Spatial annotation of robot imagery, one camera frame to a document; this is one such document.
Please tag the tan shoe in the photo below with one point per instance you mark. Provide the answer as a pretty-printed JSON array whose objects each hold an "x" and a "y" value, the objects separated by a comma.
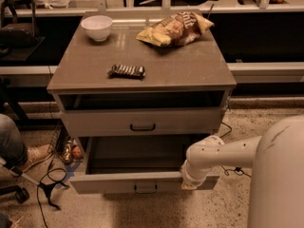
[{"x": 35, "y": 155}]

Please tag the grey drawer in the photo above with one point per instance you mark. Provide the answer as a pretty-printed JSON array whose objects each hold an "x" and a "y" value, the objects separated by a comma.
[
  {"x": 133, "y": 164},
  {"x": 151, "y": 121}
]

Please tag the white ceramic bowl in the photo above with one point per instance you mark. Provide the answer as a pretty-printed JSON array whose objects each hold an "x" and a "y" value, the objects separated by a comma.
[{"x": 97, "y": 27}]

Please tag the dark striped candy bar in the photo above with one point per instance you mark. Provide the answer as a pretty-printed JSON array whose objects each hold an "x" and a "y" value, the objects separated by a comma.
[{"x": 127, "y": 71}]

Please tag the black bag on shelf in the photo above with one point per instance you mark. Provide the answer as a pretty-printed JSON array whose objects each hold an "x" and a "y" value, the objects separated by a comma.
[{"x": 19, "y": 35}]

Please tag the yellow brown chip bag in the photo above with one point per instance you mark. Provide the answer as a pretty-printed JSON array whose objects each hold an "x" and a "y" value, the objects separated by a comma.
[{"x": 176, "y": 30}]

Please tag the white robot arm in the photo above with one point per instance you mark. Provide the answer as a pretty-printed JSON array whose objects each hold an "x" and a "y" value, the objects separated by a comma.
[{"x": 276, "y": 159}]

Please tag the grey drawer cabinet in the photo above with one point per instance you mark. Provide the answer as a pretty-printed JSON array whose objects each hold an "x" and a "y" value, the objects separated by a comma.
[{"x": 195, "y": 75}]

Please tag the person leg in jeans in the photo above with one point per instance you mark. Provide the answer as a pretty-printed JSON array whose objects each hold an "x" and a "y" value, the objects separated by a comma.
[{"x": 12, "y": 147}]

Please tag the black office chair base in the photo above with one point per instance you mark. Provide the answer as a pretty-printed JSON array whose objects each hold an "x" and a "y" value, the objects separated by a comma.
[{"x": 22, "y": 194}]

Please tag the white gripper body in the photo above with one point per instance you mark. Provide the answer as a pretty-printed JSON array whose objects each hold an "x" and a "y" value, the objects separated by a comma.
[{"x": 192, "y": 177}]

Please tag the grey top drawer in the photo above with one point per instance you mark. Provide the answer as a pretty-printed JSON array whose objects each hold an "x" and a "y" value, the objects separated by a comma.
[{"x": 151, "y": 121}]

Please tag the shiny snack packet on floor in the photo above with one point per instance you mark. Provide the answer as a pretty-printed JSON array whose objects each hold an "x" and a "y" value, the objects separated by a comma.
[{"x": 71, "y": 152}]

